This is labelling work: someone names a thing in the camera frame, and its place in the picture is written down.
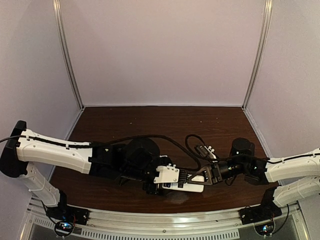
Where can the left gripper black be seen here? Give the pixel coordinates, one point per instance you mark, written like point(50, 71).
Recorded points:
point(152, 186)

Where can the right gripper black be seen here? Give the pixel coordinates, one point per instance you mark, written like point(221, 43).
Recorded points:
point(215, 175)

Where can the white remote control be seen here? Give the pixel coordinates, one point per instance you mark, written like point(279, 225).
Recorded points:
point(185, 187)

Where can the purple battery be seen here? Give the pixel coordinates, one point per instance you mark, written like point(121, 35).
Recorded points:
point(167, 185)

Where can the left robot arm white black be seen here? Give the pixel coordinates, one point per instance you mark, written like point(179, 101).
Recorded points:
point(24, 148)

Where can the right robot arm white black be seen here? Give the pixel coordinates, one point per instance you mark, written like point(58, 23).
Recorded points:
point(260, 171)

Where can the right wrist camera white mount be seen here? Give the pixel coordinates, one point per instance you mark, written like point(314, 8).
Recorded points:
point(206, 151)

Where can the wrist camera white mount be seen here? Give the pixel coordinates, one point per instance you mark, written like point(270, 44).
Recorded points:
point(206, 151)
point(145, 147)

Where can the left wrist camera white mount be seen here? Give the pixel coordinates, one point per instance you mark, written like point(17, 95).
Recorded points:
point(145, 147)

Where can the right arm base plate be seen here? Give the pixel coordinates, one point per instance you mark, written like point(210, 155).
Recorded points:
point(262, 212)

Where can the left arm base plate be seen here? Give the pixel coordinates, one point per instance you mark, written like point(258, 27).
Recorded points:
point(67, 213)

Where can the front aluminium rail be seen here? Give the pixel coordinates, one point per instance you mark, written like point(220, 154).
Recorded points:
point(208, 225)

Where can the left aluminium frame post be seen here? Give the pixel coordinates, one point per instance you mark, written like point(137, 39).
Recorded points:
point(65, 53)

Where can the aluminium frame post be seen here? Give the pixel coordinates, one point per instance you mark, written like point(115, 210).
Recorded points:
point(265, 28)
point(65, 53)

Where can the right aluminium frame post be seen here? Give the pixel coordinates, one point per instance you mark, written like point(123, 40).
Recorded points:
point(265, 28)

